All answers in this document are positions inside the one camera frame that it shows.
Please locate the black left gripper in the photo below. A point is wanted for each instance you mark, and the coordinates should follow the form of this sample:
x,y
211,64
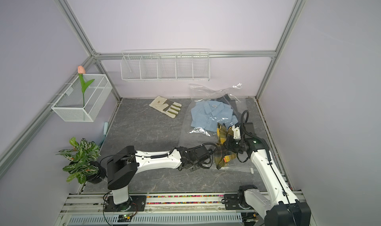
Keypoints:
x,y
193,169

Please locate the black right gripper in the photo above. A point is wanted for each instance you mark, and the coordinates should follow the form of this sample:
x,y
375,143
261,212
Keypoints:
x,y
228,145

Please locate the yellow plaid shirt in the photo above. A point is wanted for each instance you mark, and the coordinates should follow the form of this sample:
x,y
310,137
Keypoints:
x,y
223,155

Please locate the clear plastic vacuum bag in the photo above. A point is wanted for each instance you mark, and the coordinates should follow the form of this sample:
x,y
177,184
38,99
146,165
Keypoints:
x,y
191,137

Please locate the light blue shirt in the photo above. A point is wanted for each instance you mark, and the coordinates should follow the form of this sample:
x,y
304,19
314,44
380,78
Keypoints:
x,y
206,114

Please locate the black shirt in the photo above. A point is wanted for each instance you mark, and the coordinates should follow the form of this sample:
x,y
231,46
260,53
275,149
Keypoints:
x,y
226,99

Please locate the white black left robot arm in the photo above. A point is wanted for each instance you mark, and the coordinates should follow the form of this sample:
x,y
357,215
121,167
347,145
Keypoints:
x,y
123,166

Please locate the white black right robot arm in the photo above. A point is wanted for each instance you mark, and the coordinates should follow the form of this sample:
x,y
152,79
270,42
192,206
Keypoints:
x,y
268,184

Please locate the cream green work glove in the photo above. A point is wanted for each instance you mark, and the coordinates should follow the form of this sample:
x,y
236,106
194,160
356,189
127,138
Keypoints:
x,y
166,106

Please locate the green potted plant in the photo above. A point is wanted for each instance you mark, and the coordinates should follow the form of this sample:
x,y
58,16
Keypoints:
x,y
83,162

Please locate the pink artificial tulip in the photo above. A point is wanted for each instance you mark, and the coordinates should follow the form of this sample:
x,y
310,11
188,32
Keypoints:
x,y
84,84

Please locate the white wire wall shelf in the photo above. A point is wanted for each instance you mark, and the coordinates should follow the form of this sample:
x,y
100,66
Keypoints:
x,y
165,65

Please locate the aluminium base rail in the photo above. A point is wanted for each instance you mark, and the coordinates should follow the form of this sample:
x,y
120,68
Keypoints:
x,y
100,209

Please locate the white wire side basket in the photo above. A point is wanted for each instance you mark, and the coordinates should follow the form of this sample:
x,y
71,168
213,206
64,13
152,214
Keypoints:
x,y
69,107

